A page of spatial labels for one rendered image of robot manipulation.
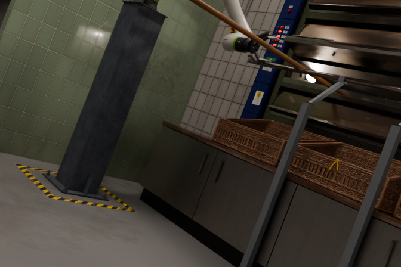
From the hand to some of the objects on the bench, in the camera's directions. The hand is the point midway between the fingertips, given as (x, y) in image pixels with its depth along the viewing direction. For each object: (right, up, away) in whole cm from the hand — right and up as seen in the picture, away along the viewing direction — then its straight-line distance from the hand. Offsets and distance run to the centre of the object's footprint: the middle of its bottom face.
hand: (272, 49), depth 250 cm
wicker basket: (-1, -65, +24) cm, 70 cm away
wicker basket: (+36, -79, -19) cm, 89 cm away
